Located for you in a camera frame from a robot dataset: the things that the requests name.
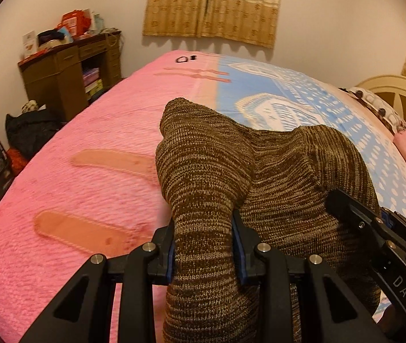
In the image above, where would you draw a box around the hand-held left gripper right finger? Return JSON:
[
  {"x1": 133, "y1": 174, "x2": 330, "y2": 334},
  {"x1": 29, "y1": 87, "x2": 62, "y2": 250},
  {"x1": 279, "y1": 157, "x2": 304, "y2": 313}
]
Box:
[{"x1": 231, "y1": 209, "x2": 380, "y2": 343}]

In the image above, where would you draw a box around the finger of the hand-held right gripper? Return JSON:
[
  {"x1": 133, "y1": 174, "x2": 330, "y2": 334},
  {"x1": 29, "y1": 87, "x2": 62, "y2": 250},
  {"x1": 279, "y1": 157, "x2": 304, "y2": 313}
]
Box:
[{"x1": 325, "y1": 189, "x2": 392, "y2": 244}]

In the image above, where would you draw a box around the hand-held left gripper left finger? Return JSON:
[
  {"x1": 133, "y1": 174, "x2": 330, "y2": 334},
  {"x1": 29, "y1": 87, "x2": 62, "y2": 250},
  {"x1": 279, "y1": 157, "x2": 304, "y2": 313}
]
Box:
[{"x1": 19, "y1": 219, "x2": 178, "y2": 343}]

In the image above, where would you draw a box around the brown knit sweater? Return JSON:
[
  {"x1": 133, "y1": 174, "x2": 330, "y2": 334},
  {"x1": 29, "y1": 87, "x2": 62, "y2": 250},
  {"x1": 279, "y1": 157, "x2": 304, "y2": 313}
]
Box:
[{"x1": 155, "y1": 97, "x2": 382, "y2": 343}]

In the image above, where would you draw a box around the brown patterned pillow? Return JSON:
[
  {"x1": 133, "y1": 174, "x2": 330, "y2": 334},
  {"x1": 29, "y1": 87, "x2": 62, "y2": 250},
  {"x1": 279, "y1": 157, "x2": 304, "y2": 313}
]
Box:
[{"x1": 339, "y1": 86, "x2": 406, "y2": 134}]

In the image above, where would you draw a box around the cream wooden headboard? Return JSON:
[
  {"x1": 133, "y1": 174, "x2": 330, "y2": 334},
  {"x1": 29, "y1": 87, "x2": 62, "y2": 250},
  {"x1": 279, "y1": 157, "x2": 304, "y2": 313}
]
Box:
[{"x1": 355, "y1": 75, "x2": 406, "y2": 140}]

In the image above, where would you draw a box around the pink and blue printed blanket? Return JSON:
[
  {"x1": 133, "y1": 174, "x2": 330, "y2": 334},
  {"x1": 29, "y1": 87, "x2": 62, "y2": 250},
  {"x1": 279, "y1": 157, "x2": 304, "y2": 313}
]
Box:
[{"x1": 0, "y1": 50, "x2": 406, "y2": 343}]

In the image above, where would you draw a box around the red cloth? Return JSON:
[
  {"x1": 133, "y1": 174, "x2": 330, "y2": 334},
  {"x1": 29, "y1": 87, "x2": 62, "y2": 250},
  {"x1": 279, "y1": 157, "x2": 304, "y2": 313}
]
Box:
[{"x1": 6, "y1": 148, "x2": 28, "y2": 174}]

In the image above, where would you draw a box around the black cloth bag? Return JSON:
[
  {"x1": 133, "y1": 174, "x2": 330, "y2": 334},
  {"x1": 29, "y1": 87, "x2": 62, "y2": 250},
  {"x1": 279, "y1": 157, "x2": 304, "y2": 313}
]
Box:
[{"x1": 5, "y1": 109, "x2": 66, "y2": 159}]

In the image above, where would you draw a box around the stack of purple boxes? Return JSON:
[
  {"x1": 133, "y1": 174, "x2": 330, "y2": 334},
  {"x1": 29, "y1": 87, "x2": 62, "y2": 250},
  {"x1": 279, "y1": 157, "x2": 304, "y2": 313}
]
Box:
[{"x1": 82, "y1": 67, "x2": 103, "y2": 97}]

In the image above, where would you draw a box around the brown wooden desk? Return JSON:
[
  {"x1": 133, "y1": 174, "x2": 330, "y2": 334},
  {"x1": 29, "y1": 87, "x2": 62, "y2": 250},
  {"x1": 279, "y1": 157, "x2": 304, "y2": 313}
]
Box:
[{"x1": 17, "y1": 30, "x2": 123, "y2": 120}]

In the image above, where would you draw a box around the beige patterned curtain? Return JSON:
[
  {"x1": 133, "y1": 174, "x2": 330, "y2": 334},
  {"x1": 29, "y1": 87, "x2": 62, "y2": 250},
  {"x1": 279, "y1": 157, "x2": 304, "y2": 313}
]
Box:
[{"x1": 142, "y1": 0, "x2": 284, "y2": 49}]

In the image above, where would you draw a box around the dark purple cloth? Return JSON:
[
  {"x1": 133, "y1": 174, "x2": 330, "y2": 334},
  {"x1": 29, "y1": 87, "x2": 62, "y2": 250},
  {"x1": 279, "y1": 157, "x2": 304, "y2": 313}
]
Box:
[{"x1": 37, "y1": 29, "x2": 64, "y2": 43}]

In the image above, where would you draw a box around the red gift box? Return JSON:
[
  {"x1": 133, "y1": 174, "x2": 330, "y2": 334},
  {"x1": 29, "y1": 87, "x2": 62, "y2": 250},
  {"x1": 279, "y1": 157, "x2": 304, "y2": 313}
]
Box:
[{"x1": 62, "y1": 9, "x2": 92, "y2": 31}]

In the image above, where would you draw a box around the white card box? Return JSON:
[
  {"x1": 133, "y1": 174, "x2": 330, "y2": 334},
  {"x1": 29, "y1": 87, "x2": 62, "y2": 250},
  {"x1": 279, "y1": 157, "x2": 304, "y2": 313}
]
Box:
[{"x1": 22, "y1": 30, "x2": 39, "y2": 58}]

